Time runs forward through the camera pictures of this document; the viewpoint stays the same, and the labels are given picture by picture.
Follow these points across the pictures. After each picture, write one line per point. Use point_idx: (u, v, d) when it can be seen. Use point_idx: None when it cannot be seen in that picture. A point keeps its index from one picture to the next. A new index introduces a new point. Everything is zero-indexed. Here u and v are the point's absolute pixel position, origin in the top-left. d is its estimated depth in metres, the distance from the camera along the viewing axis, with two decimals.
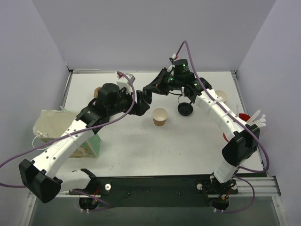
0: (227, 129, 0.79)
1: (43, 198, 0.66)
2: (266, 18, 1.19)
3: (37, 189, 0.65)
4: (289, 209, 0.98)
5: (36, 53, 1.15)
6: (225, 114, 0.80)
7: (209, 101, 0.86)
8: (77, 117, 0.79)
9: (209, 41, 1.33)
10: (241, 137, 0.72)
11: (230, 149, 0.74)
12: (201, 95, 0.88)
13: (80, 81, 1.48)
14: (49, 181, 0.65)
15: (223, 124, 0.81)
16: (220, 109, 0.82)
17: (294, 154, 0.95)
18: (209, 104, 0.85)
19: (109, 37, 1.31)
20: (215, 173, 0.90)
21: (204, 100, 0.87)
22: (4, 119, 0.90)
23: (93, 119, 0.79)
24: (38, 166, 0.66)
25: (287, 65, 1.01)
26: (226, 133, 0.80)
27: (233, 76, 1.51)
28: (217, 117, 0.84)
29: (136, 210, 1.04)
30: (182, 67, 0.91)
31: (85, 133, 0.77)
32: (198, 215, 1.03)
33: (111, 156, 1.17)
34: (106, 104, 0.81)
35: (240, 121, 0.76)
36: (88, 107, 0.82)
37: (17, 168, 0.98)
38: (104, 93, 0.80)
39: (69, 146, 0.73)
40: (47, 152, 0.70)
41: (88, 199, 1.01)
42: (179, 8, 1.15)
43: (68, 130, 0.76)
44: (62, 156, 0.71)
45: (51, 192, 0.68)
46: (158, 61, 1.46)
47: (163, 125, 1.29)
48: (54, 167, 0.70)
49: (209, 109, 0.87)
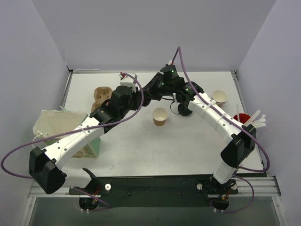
0: (225, 132, 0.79)
1: (47, 190, 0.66)
2: (266, 18, 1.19)
3: (44, 178, 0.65)
4: (289, 209, 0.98)
5: (35, 52, 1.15)
6: (221, 117, 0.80)
7: (202, 105, 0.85)
8: (91, 114, 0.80)
9: (209, 41, 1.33)
10: (239, 140, 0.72)
11: (229, 151, 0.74)
12: (194, 100, 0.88)
13: (80, 81, 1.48)
14: (57, 172, 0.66)
15: (219, 128, 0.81)
16: (215, 113, 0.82)
17: (294, 154, 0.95)
18: (203, 108, 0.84)
19: (109, 36, 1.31)
20: (215, 174, 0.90)
21: (197, 105, 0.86)
22: (4, 119, 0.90)
23: (105, 118, 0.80)
24: (49, 155, 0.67)
25: (287, 65, 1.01)
26: (224, 136, 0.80)
27: (232, 76, 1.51)
28: (212, 121, 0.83)
29: (136, 210, 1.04)
30: (170, 73, 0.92)
31: (97, 130, 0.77)
32: (197, 215, 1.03)
33: (111, 156, 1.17)
34: (118, 105, 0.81)
35: (236, 124, 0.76)
36: (102, 107, 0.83)
37: (17, 167, 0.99)
38: (117, 95, 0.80)
39: (80, 140, 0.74)
40: (59, 143, 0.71)
41: (88, 199, 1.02)
42: (179, 8, 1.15)
43: (81, 125, 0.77)
44: (73, 148, 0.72)
45: (56, 185, 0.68)
46: (158, 61, 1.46)
47: (163, 125, 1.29)
48: (64, 158, 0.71)
49: (203, 113, 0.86)
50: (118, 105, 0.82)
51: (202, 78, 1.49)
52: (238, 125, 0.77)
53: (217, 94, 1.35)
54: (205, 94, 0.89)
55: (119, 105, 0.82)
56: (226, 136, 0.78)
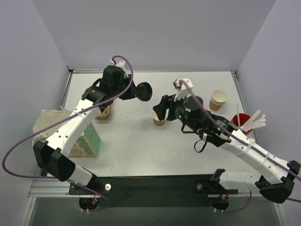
0: (270, 174, 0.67)
1: (60, 176, 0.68)
2: (266, 18, 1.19)
3: (54, 167, 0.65)
4: (289, 209, 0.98)
5: (35, 52, 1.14)
6: (266, 160, 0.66)
7: (241, 146, 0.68)
8: (83, 96, 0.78)
9: (209, 41, 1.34)
10: (291, 185, 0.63)
11: (277, 193, 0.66)
12: (232, 141, 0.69)
13: (80, 81, 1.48)
14: (64, 158, 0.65)
15: (262, 170, 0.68)
16: (257, 155, 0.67)
17: (294, 154, 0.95)
18: (243, 151, 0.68)
19: (109, 36, 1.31)
20: (221, 182, 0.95)
21: (234, 146, 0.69)
22: (3, 119, 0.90)
23: (98, 97, 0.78)
24: (52, 145, 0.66)
25: (287, 65, 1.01)
26: (267, 177, 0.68)
27: (233, 76, 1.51)
28: (252, 162, 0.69)
29: (137, 210, 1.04)
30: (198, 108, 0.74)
31: (92, 111, 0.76)
32: (197, 214, 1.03)
33: (111, 156, 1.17)
34: (111, 81, 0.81)
35: (282, 165, 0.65)
36: (92, 86, 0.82)
37: (17, 167, 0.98)
38: (109, 72, 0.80)
39: (80, 124, 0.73)
40: (59, 132, 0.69)
41: (88, 199, 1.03)
42: (179, 8, 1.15)
43: (75, 110, 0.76)
44: (74, 133, 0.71)
45: (67, 171, 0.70)
46: (158, 60, 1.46)
47: (163, 125, 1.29)
48: (68, 145, 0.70)
49: (241, 154, 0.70)
50: (111, 82, 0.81)
51: (202, 78, 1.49)
52: (284, 166, 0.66)
53: (217, 94, 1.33)
54: (238, 132, 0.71)
55: (111, 82, 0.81)
56: (271, 178, 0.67)
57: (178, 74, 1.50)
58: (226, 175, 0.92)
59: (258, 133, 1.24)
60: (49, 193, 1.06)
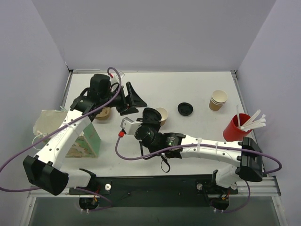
0: (230, 159, 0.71)
1: (55, 191, 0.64)
2: (266, 18, 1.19)
3: (47, 181, 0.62)
4: (289, 209, 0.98)
5: (35, 52, 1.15)
6: (216, 148, 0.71)
7: (194, 148, 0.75)
8: (71, 107, 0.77)
9: (209, 41, 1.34)
10: (248, 160, 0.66)
11: (246, 173, 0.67)
12: (183, 150, 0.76)
13: (80, 81, 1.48)
14: (56, 171, 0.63)
15: (221, 158, 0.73)
16: (209, 148, 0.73)
17: (294, 155, 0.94)
18: (196, 151, 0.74)
19: (109, 36, 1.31)
20: (217, 181, 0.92)
21: (189, 150, 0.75)
22: (4, 120, 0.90)
23: (86, 107, 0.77)
24: (43, 159, 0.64)
25: (288, 65, 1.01)
26: (232, 163, 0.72)
27: (233, 76, 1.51)
28: (210, 156, 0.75)
29: (137, 210, 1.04)
30: (149, 136, 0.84)
31: (83, 121, 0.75)
32: (197, 214, 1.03)
33: (111, 156, 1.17)
34: (99, 91, 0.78)
35: (233, 147, 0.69)
36: (80, 96, 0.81)
37: (16, 168, 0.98)
38: (96, 81, 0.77)
39: (70, 135, 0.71)
40: (49, 144, 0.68)
41: (88, 199, 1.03)
42: (180, 7, 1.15)
43: (65, 121, 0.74)
44: (65, 145, 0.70)
45: (62, 184, 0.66)
46: (158, 60, 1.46)
47: (163, 125, 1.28)
48: (60, 158, 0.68)
49: (199, 154, 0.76)
50: (99, 91, 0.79)
51: (203, 77, 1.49)
52: (238, 146, 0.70)
53: (217, 94, 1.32)
54: (186, 139, 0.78)
55: (99, 91, 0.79)
56: (233, 162, 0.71)
57: (178, 73, 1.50)
58: (219, 173, 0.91)
59: (258, 133, 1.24)
60: (48, 193, 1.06)
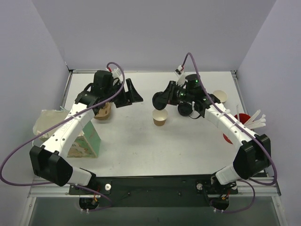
0: (235, 139, 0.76)
1: (60, 182, 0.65)
2: (266, 18, 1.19)
3: (53, 172, 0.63)
4: (289, 209, 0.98)
5: (36, 53, 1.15)
6: (233, 124, 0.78)
7: (217, 113, 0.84)
8: (76, 101, 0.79)
9: (209, 41, 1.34)
10: (250, 147, 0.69)
11: (240, 158, 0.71)
12: (210, 108, 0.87)
13: (80, 81, 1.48)
14: (62, 161, 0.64)
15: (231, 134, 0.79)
16: (228, 120, 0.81)
17: (294, 155, 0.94)
18: (217, 116, 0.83)
19: (109, 36, 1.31)
20: (217, 173, 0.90)
21: (212, 113, 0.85)
22: (4, 119, 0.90)
23: (91, 101, 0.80)
24: (49, 149, 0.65)
25: (287, 65, 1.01)
26: (235, 144, 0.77)
27: (233, 76, 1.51)
28: (225, 129, 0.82)
29: (137, 210, 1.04)
30: (194, 83, 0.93)
31: (87, 114, 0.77)
32: (197, 214, 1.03)
33: (111, 155, 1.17)
34: (102, 85, 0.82)
35: (248, 132, 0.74)
36: (84, 91, 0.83)
37: (16, 168, 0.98)
38: (100, 76, 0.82)
39: (75, 127, 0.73)
40: (55, 135, 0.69)
41: (88, 199, 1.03)
42: (180, 7, 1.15)
43: (70, 113, 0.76)
44: (71, 136, 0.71)
45: (66, 175, 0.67)
46: (158, 60, 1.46)
47: (163, 125, 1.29)
48: (66, 149, 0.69)
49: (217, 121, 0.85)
50: (102, 85, 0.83)
51: (203, 78, 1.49)
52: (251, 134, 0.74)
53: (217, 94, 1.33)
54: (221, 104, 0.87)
55: (102, 85, 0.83)
56: (237, 143, 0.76)
57: None
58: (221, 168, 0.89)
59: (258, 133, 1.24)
60: (48, 193, 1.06)
